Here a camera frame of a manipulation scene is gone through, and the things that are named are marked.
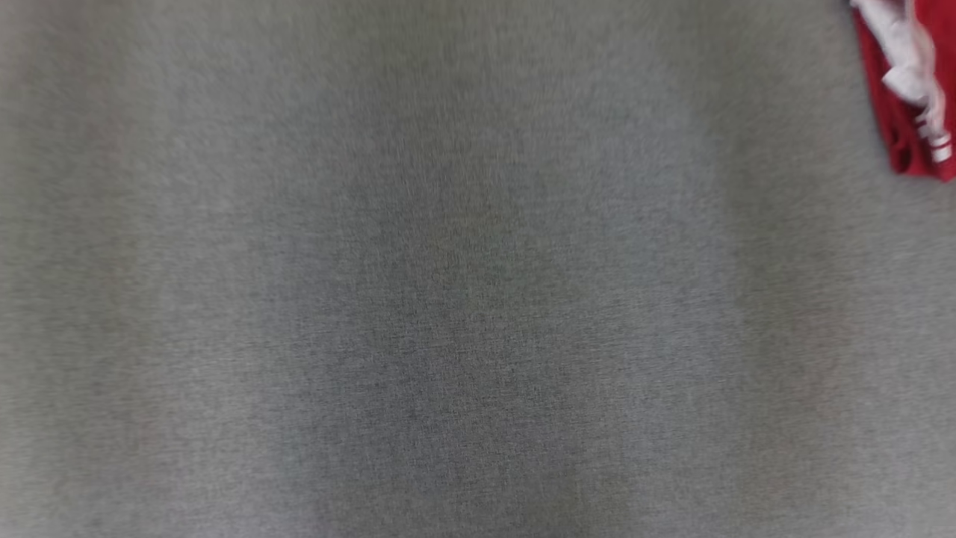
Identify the red white jersey shirt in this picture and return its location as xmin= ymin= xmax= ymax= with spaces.
xmin=850 ymin=0 xmax=956 ymax=182

